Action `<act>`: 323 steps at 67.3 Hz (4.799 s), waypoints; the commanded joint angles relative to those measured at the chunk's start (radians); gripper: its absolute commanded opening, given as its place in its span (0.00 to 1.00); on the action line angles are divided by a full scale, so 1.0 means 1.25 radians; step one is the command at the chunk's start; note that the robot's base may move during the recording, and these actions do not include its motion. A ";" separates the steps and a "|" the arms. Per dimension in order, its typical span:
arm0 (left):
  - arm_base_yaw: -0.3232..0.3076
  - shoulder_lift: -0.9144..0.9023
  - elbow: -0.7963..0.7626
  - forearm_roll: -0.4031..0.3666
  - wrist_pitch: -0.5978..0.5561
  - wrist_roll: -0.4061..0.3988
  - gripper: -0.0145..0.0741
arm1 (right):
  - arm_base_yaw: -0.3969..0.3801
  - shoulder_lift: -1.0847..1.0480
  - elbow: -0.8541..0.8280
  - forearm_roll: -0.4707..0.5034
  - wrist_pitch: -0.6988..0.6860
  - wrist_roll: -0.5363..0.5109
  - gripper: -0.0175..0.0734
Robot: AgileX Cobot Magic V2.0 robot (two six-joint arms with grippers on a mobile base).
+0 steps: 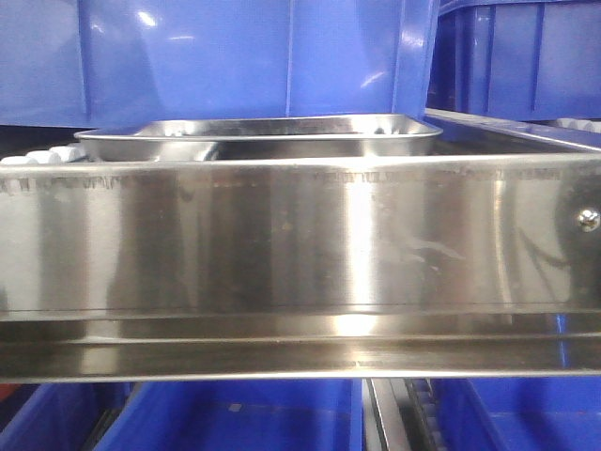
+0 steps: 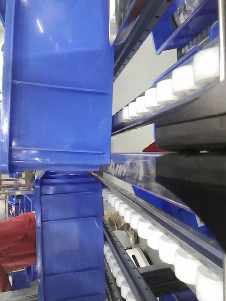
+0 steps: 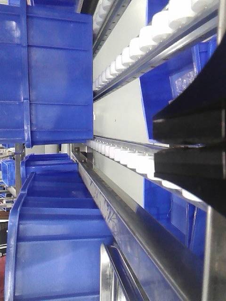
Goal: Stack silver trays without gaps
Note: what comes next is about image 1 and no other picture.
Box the silver metal tray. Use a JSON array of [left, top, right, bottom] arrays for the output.
[[75, 114, 442, 163]]

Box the lower front middle blue bin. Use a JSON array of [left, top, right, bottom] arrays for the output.
[[96, 379, 362, 450]]

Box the blue bin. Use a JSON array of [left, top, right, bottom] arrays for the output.
[[96, 379, 362, 450], [1, 382, 129, 450], [427, 1, 600, 121], [78, 1, 439, 127], [431, 376, 600, 450], [1, 1, 87, 127]]

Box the lower roller track right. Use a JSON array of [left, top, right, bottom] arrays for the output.
[[362, 378, 448, 450]]

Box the upper middle blue bin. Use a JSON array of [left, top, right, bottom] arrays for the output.
[[78, 1, 439, 127]]

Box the white roller track left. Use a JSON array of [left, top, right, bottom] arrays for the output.
[[1, 144, 87, 165]]

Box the upper right blue bin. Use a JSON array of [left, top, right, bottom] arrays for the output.
[[427, 1, 600, 121]]

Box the lower front right blue bin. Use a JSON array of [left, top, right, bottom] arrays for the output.
[[431, 376, 600, 450]]

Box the upper left blue bin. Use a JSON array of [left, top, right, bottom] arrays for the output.
[[1, 1, 87, 127]]

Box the lower front left blue bin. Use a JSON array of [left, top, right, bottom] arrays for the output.
[[1, 382, 129, 450]]

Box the stainless steel shelf rail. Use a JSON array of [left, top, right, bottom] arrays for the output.
[[1, 154, 600, 382]]

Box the steel side rail right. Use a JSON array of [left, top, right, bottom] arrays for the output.
[[424, 108, 600, 155]]

